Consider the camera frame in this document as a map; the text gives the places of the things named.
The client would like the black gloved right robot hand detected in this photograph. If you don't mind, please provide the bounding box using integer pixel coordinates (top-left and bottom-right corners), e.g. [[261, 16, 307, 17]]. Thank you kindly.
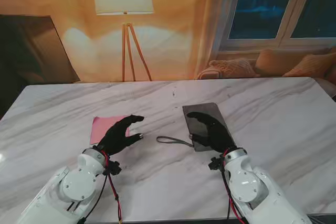
[[186, 111, 236, 154]]

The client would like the red black arm cable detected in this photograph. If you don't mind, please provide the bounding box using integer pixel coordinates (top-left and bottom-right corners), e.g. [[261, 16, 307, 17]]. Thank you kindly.
[[222, 149, 250, 224], [101, 150, 123, 222]]

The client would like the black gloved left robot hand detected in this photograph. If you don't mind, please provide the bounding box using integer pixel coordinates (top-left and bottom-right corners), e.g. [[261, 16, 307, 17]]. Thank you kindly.
[[97, 114, 145, 158]]

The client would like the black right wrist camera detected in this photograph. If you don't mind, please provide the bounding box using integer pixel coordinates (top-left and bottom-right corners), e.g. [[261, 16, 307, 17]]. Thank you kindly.
[[208, 156, 224, 172]]

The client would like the pink paper document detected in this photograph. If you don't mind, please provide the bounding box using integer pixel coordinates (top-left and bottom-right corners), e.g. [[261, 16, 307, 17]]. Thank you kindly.
[[90, 115, 132, 145]]

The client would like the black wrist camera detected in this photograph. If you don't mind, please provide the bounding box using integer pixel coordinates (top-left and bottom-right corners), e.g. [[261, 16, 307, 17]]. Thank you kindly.
[[103, 159, 123, 176], [208, 156, 224, 172]]

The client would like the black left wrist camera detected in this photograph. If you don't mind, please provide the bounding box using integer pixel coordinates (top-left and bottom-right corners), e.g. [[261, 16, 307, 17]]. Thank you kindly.
[[103, 159, 123, 176]]

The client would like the grey suede zip pouch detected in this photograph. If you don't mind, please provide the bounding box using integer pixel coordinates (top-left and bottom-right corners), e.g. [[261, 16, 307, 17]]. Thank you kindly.
[[156, 102, 238, 153]]

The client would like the red black right arm cable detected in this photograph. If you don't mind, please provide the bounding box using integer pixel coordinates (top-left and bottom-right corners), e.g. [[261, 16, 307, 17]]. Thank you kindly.
[[222, 149, 250, 224]]

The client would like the red black left arm cable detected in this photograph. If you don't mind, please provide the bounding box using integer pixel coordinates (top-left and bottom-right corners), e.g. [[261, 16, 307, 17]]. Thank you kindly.
[[101, 150, 123, 222]]

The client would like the printed living room backdrop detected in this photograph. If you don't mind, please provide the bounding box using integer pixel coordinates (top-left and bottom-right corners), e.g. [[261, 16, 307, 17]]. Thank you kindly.
[[0, 0, 336, 84]]

